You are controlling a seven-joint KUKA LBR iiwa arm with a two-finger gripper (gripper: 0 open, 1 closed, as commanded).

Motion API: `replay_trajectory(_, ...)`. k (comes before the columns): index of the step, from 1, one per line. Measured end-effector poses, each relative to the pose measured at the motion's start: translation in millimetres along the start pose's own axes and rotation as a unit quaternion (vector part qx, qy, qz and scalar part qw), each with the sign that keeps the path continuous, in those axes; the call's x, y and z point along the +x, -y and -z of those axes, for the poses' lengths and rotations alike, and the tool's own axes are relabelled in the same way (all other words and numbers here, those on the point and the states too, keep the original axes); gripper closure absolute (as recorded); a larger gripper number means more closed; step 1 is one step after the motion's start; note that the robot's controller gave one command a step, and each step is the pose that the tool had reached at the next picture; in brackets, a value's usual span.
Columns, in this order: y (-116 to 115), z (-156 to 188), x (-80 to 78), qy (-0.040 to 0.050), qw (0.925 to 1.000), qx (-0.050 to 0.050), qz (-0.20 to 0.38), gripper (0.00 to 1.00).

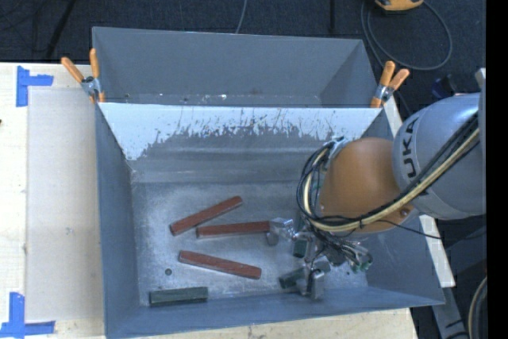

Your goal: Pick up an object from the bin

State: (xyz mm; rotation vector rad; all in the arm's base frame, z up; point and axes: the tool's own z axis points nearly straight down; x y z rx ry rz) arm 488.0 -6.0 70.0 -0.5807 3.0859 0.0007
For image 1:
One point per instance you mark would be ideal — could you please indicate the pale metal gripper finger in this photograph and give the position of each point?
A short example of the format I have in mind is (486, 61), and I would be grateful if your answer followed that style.
(282, 223)
(317, 283)

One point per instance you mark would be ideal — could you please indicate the red-brown flat block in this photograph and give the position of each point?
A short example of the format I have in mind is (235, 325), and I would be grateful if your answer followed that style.
(232, 229)
(206, 215)
(220, 264)

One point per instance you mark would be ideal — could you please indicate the grey metal bin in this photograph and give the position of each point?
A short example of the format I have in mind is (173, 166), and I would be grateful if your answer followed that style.
(222, 155)

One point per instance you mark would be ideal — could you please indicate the dark green flat block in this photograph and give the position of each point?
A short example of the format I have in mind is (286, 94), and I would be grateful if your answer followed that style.
(178, 296)

